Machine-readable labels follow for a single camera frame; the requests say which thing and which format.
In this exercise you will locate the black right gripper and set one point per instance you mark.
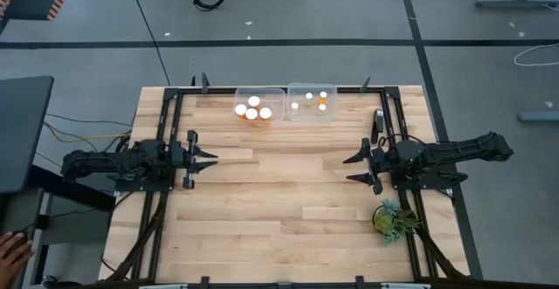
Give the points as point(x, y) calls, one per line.
point(384, 160)

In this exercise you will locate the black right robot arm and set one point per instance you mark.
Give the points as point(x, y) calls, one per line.
point(463, 149)

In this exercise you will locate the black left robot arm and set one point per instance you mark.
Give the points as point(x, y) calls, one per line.
point(100, 162)

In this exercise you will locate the person's hand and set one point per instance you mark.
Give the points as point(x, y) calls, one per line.
point(13, 258)

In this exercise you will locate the small pale pill bottle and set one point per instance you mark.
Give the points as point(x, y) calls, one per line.
point(308, 95)
point(294, 105)

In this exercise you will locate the artificial succulent plant in pot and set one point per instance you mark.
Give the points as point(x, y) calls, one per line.
point(391, 221)

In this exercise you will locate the black desk foot bar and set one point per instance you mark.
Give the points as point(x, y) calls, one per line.
point(65, 188)

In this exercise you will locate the small black oblong device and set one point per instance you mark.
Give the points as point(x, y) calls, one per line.
point(377, 123)

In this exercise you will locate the clear plastic bin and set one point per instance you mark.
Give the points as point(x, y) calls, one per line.
point(312, 114)
point(273, 99)

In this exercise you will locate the black table clamp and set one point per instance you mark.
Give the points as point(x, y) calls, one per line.
point(204, 83)
point(366, 84)
point(204, 282)
point(359, 281)

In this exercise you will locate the black aluminium table frame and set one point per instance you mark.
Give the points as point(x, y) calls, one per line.
point(218, 91)

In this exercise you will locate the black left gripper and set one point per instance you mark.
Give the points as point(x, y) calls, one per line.
point(179, 158)

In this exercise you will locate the black desk top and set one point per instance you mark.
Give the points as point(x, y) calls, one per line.
point(22, 132)

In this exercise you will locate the black caster wheel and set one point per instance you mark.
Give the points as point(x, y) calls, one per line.
point(49, 281)

